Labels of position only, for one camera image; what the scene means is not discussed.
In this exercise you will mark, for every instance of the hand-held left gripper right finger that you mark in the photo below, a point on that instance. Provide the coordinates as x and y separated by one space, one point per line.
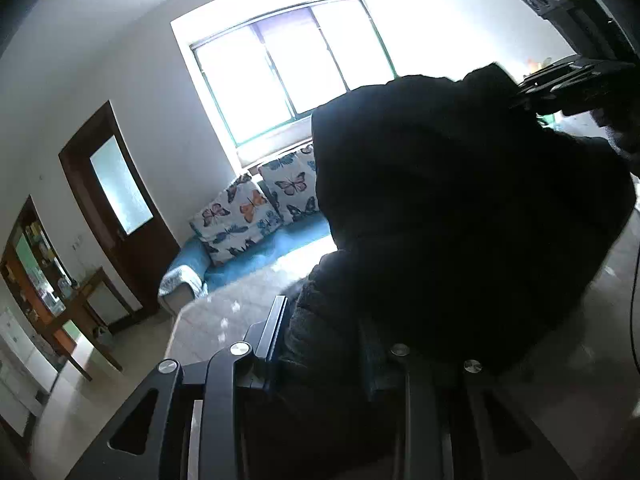
430 410

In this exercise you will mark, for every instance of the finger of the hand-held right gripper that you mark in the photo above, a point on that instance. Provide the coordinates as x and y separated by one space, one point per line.
565 72
560 100

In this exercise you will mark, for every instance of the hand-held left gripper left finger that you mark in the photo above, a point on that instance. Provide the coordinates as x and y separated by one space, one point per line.
272 330

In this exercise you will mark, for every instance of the black puffer coat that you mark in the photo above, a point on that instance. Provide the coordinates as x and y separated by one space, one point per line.
450 210

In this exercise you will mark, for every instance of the person's right hand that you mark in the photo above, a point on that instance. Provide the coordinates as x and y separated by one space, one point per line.
622 142

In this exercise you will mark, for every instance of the grey quilted star bed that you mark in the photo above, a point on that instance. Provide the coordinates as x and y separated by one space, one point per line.
225 320

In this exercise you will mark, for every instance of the blue sofa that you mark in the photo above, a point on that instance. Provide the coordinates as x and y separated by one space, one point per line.
280 250

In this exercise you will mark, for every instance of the patterned armrest cover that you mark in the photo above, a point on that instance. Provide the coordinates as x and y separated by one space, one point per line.
180 285

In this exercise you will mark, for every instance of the butterfly print pillow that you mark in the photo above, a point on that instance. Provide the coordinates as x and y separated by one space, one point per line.
290 185
235 220

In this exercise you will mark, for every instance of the dark wooden door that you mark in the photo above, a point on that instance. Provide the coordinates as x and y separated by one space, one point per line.
140 255

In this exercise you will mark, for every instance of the wooden table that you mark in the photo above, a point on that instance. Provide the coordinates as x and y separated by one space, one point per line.
92 290

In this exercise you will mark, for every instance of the wooden display cabinet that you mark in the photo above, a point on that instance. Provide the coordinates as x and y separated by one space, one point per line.
30 260

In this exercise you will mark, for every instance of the white low cabinet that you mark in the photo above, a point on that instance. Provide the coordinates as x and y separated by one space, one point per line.
12 400

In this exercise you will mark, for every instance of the green framed window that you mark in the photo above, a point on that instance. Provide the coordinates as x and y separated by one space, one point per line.
290 60

